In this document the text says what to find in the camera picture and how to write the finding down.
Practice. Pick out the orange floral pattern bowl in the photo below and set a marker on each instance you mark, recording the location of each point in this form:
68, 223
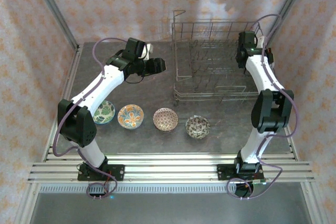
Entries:
130, 116

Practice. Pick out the red lattice pattern bowl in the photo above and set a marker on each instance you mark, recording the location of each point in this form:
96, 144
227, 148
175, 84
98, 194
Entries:
165, 119

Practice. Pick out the brown leaf pattern bowl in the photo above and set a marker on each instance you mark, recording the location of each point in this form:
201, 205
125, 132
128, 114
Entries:
198, 127

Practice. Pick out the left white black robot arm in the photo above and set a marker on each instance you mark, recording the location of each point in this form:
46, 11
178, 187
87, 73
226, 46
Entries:
92, 93

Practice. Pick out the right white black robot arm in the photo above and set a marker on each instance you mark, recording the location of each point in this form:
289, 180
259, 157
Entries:
265, 77

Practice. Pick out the green leaf pattern bowl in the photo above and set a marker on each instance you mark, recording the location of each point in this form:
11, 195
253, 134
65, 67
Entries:
105, 112

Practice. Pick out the green circuit board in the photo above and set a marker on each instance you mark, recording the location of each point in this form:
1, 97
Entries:
258, 181

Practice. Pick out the grey metal panel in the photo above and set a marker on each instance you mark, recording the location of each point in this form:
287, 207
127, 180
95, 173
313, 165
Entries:
168, 208

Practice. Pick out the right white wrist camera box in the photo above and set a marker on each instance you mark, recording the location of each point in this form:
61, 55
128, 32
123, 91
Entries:
260, 41

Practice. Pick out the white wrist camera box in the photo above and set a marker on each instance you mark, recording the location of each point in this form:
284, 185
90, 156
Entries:
147, 51
260, 41

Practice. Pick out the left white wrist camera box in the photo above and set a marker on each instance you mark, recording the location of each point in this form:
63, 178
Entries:
147, 51

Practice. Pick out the aluminium frame post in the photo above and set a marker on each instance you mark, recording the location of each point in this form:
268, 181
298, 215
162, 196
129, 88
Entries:
286, 9
55, 9

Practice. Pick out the aluminium mounting rail frame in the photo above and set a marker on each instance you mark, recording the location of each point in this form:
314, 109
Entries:
170, 169

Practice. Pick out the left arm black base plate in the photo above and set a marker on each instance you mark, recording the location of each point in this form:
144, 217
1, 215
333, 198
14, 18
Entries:
118, 171

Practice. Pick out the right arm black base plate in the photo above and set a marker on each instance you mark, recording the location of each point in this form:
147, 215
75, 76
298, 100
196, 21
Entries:
223, 171

